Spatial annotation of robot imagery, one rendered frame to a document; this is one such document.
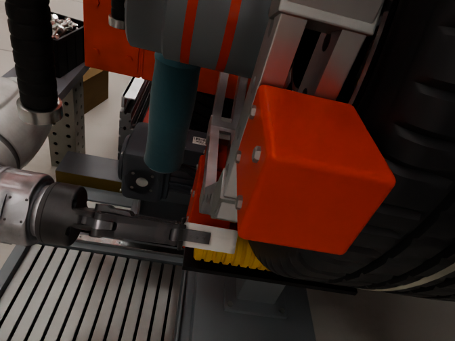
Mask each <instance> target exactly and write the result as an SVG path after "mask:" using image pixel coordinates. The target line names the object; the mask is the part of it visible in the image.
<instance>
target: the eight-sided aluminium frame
mask: <svg viewBox="0 0 455 341"><path fill-rule="evenodd" d="M384 1H385V0H272V2H271V6H270V9H269V14H268V18H269V21H268V23H267V28H266V30H265V34H264V37H263V41H262V44H261V48H260V50H259V55H258V58H257V61H256V64H255V68H254V71H253V75H252V78H251V82H250V85H249V87H248V91H247V94H246V88H247V84H248V78H246V77H243V76H238V80H237V84H236V91H235V96H234V102H233V107H232V114H231V118H224V117H221V115H222V111H223V104H224V99H225V92H226V89H227V84H228V77H229V74H228V73H225V72H219V78H218V82H217V89H216V94H215V100H214V104H213V111H212V115H211V117H210V120H209V125H208V130H207V138H206V143H205V144H207V150H206V156H205V164H204V176H203V182H202V188H201V192H200V197H199V213H201V214H208V215H210V216H211V218H212V219H218V220H222V221H229V222H234V223H237V222H238V220H237V210H236V209H235V203H236V198H237V172H236V162H235V156H236V152H237V151H238V149H239V147H240V142H241V140H242V136H243V134H244V130H245V127H246V124H247V121H248V114H249V111H250V108H251V106H252V105H253V102H254V99H255V96H256V93H257V90H258V88H259V86H261V85H270V86H273V87H278V88H282V89H283V86H284V83H285V81H286V77H287V76H288V72H289V70H290V67H291V64H292V62H293V59H294V56H295V54H296V51H297V48H298V46H299V42H300V40H301V37H302V34H303V31H304V29H305V28H307V29H310V30H314V31H318V32H321V34H320V37H319V39H318V42H317V44H316V47H315V49H314V51H313V54H312V57H311V59H310V61H309V64H308V67H307V70H306V71H305V74H304V77H303V80H302V81H301V84H300V87H299V90H298V91H297V92H299V93H304V94H308V95H313V96H316V97H322V98H325V99H331V100H334V101H336V99H337V97H338V95H339V93H340V91H341V89H342V87H343V84H344V82H345V80H346V78H347V76H348V74H349V72H350V70H351V68H352V66H353V63H354V62H355V59H356V57H357V56H358V53H359V52H360V49H361V48H362V45H363V44H364V41H365V39H366V37H371V36H372V35H373V34H374V31H375V29H376V25H377V23H378V19H379V16H380V14H381V10H382V8H383V3H384ZM245 95H246V98H245ZM219 145H226V146H227V158H226V165H225V168H224V169H223V170H222V172H221V175H220V177H219V180H218V182H216V180H217V158H218V146H219Z"/></svg>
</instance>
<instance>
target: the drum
mask: <svg viewBox="0 0 455 341"><path fill-rule="evenodd" d="M271 2H272V0H125V3H124V8H125V33H126V38H127V41H128V43H129V44H130V46H132V47H137V48H140V49H146V50H149V51H155V52H158V53H161V54H162V55H163V57H164V59H168V60H173V61H176V62H181V63H184V64H190V65H194V66H199V67H203V68H208V69H211V70H215V71H218V72H225V73H228V74H234V75H237V76H243V77H246V78H252V75H253V71H254V68H255V64H256V61H257V58H258V55H259V50H260V48H261V44H262V41H263V37H264V34H265V30H266V28H267V23H268V21H269V18H268V14H269V9H270V6H271Z"/></svg>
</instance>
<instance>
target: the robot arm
mask: <svg viewBox="0 0 455 341"><path fill-rule="evenodd" d="M19 97H20V94H19V88H18V82H17V77H7V78H5V77H0V243H3V244H10V245H12V244H16V245H21V246H24V247H27V246H31V245H35V244H37V243H38V242H41V243H45V244H53V245H58V246H70V245H72V244H73V243H74V242H75V241H76V240H77V238H78V236H79V234H80V232H81V230H84V231H90V232H89V236H90V237H97V238H101V237H111V238H116V239H120V240H123V239H127V240H137V241H143V242H153V243H159V244H169V245H170V246H177V250H181V249H182V246H185V247H191V248H198V249H203V250H211V251H216V252H224V253H228V254H235V249H236V242H237V238H238V231H236V230H233V229H225V228H221V227H214V226H209V225H201V224H197V223H189V222H186V219H187V218H184V217H182V219H181V222H180V221H176V220H174V221H171V220H166V219H160V218H156V217H149V216H145V215H140V214H134V212H133V211H132V210H125V209H121V208H115V207H114V206H113V205H108V204H95V208H88V206H87V191H86V189H85V188H84V187H83V186H80V185H73V184H69V183H62V182H55V181H54V179H53V178H52V176H51V175H48V174H45V173H38V172H33V171H29V170H22V168H24V167H25V166H26V165H27V164H28V163H29V162H30V161H31V160H32V159H33V158H34V157H35V155H36V154H37V152H38V151H39V150H40V148H41V146H42V145H43V144H44V142H45V140H46V139H47V136H48V135H49V132H50V130H51V127H52V124H48V125H34V124H28V123H26V122H24V121H22V120H21V119H20V118H19V116H18V109H17V105H16V101H17V99H18V98H19Z"/></svg>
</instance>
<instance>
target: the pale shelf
mask: <svg viewBox="0 0 455 341"><path fill-rule="evenodd" d="M89 68H90V67H87V66H86V65H85V62H83V63H82V64H80V65H78V66H77V67H76V68H74V69H73V70H71V71H70V72H68V73H67V74H65V75H64V76H62V77H61V78H58V77H56V80H57V91H58V97H59V98H60V99H61V100H63V99H64V98H65V97H66V96H67V94H68V93H69V92H70V91H71V89H72V88H73V87H74V86H75V85H76V84H77V83H78V81H79V80H80V79H81V78H82V76H83V75H84V74H85V73H86V71H88V69H89ZM2 77H5V78H7V77H17V76H16V70H15V67H13V68H12V69H11V70H9V71H8V72H6V73H5V74H4V75H3V76H2Z"/></svg>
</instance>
